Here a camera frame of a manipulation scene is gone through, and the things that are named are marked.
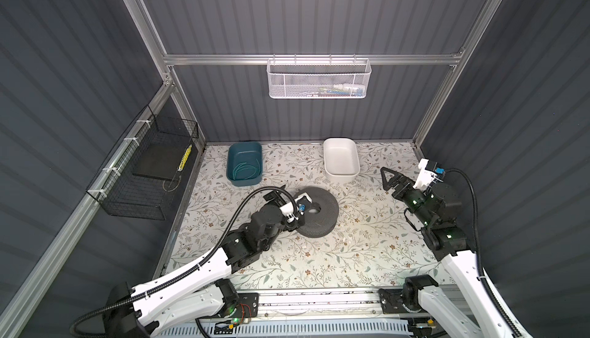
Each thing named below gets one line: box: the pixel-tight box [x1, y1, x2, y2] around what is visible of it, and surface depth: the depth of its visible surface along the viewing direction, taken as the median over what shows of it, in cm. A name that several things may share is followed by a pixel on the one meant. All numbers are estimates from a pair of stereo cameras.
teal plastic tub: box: [225, 141, 263, 187], surface depth 108 cm
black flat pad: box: [132, 142, 192, 181], surface depth 76 cm
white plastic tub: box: [322, 136, 361, 185], surface depth 115 cm
